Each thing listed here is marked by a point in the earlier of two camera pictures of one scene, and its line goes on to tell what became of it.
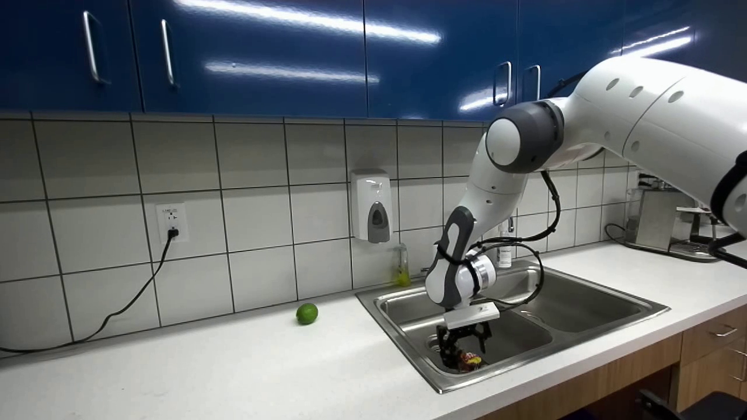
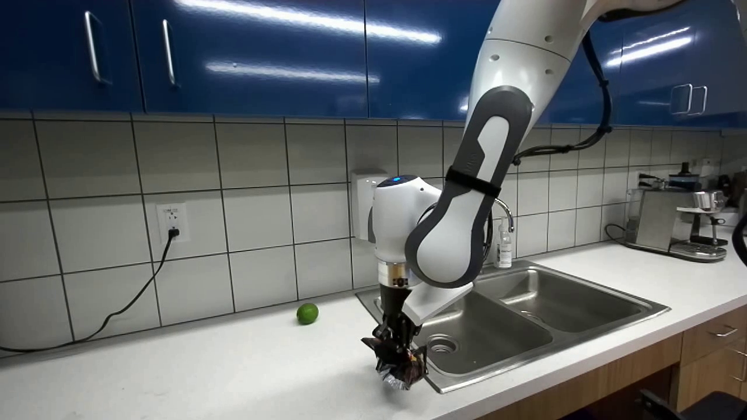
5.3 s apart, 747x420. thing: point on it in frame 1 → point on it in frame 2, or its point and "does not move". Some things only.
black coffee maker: x=669 y=227 does not move
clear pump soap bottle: x=505 y=256 does not move
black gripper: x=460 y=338 → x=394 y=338
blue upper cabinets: x=336 y=59 does not move
